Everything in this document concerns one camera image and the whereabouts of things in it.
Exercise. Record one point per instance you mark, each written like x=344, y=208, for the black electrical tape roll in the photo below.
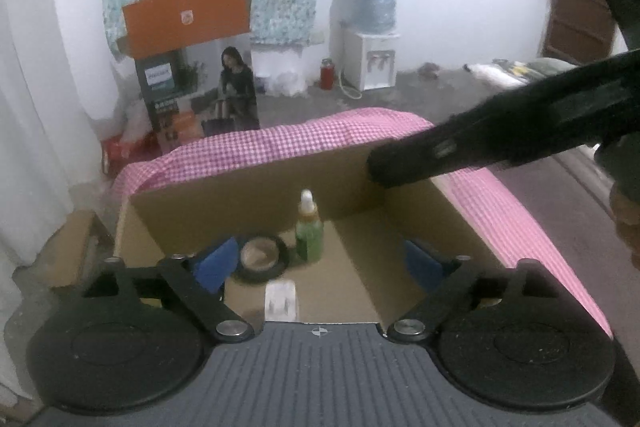
x=262, y=258

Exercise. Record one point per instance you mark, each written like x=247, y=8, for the brown cardboard box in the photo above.
x=361, y=276

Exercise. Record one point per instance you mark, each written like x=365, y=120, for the white power adapter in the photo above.
x=281, y=303

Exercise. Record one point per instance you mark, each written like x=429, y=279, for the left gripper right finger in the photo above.
x=447, y=283

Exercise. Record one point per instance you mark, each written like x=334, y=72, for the pink checkered tablecloth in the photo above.
x=494, y=213

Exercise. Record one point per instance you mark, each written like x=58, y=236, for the red canister on floor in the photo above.
x=327, y=74

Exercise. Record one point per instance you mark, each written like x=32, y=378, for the green dropper bottle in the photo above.
x=308, y=229

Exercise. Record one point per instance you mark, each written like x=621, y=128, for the white water dispenser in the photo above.
x=369, y=61

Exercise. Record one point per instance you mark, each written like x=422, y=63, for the white curtain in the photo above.
x=47, y=143

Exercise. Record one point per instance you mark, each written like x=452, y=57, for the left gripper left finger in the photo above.
x=198, y=283

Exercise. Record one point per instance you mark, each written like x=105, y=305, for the right hand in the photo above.
x=626, y=215

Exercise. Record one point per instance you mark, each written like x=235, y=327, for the red package on floor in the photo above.
x=117, y=154

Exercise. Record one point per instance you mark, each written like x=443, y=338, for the orange flap product box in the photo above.
x=194, y=66

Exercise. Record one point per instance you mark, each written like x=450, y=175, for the grey sofa with blankets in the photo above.
x=508, y=75

